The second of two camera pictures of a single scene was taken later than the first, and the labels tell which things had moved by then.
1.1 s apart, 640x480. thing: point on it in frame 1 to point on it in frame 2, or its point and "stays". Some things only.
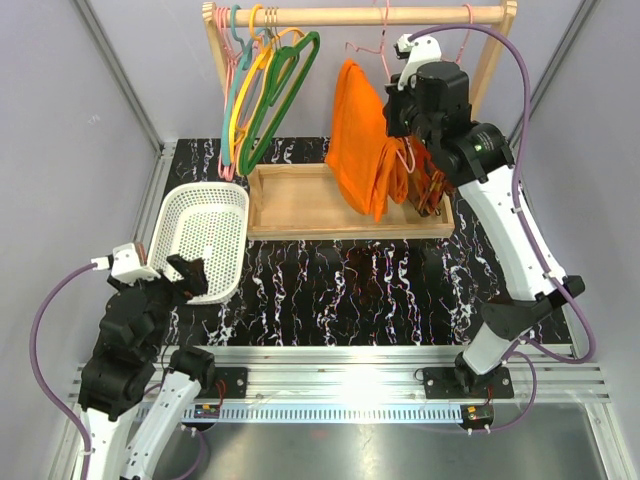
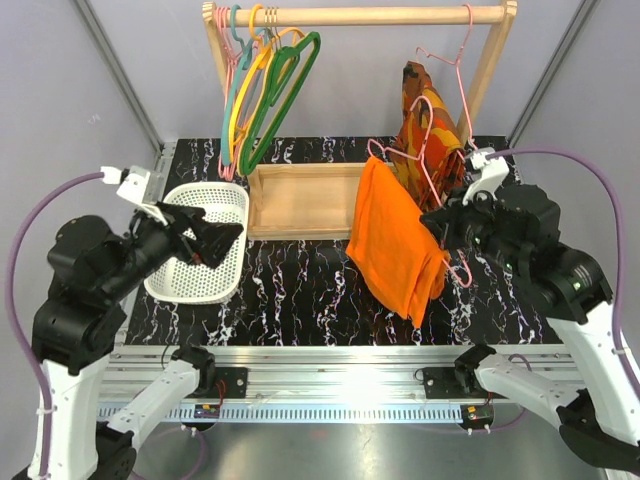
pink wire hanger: (405, 151) to (458, 275)
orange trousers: (370, 167) to (392, 245)
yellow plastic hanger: (262, 63) stays
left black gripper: (194, 281) to (216, 238)
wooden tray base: (300, 202) stays
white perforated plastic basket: (208, 221) stays
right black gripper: (394, 128) to (444, 224)
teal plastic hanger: (247, 46) stays
